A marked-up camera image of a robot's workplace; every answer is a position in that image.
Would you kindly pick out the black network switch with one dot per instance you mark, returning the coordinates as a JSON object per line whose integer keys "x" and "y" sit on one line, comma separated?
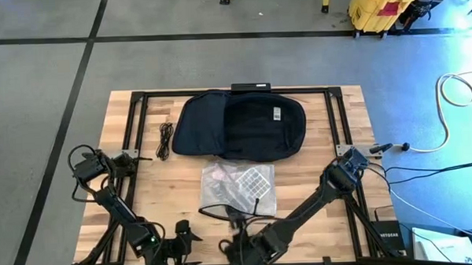
{"x": 250, "y": 86}

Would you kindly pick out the black Netgear switch box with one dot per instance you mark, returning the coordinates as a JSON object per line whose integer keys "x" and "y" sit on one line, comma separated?
{"x": 389, "y": 235}

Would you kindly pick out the white cardboard box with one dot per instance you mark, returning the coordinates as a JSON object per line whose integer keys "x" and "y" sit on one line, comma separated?
{"x": 444, "y": 247}

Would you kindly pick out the black aluminium table frame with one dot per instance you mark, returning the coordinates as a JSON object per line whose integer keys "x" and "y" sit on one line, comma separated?
{"x": 258, "y": 91}

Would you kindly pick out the navy blue backpack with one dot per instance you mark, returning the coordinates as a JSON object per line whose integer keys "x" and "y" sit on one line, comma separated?
{"x": 251, "y": 128}

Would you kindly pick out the white mesh zip pouch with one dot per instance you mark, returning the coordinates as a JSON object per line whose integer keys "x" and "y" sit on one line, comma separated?
{"x": 222, "y": 196}

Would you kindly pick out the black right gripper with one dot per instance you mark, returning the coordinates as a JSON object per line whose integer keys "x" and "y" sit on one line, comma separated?
{"x": 242, "y": 250}

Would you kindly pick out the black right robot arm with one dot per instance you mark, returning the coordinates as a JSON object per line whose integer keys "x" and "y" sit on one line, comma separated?
{"x": 309, "y": 204}

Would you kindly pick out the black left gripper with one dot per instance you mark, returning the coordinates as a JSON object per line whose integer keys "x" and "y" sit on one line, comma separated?
{"x": 175, "y": 250}

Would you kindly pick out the black bag beside cart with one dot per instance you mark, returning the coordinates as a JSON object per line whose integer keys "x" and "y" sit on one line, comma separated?
{"x": 422, "y": 4}

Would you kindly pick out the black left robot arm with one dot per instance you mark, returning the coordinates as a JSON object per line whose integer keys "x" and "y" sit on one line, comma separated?
{"x": 116, "y": 207}

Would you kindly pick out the yellow tool cart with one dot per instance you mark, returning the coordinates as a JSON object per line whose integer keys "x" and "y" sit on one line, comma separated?
{"x": 377, "y": 9}

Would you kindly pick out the black spring clamp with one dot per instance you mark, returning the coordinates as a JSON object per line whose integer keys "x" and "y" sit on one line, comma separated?
{"x": 380, "y": 148}

